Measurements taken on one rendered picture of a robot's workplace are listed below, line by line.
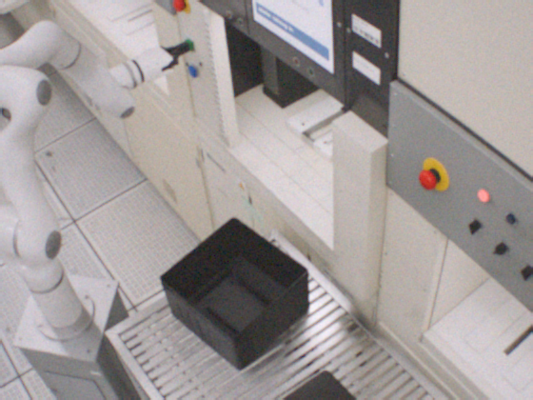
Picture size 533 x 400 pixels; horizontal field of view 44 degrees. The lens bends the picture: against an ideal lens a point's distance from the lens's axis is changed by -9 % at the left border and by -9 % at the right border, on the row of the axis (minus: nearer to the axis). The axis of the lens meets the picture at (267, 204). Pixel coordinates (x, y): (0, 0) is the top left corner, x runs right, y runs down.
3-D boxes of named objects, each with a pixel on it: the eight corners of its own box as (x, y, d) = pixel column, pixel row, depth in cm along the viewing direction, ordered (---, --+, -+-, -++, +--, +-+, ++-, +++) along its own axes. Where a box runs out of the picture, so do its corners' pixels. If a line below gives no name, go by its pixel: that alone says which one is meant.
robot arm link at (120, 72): (135, 79, 188) (119, 57, 190) (93, 101, 183) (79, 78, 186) (135, 96, 195) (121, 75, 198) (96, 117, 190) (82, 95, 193)
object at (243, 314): (240, 253, 204) (233, 214, 191) (312, 307, 190) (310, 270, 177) (169, 313, 192) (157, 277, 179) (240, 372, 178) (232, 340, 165)
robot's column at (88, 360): (87, 443, 244) (10, 345, 187) (103, 382, 262) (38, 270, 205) (154, 456, 239) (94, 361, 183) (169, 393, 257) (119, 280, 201)
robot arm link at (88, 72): (97, 69, 162) (146, 107, 191) (69, 29, 167) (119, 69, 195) (69, 93, 162) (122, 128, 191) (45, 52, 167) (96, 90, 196)
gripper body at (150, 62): (128, 75, 199) (160, 58, 203) (144, 90, 193) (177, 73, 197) (123, 55, 194) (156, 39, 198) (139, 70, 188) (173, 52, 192)
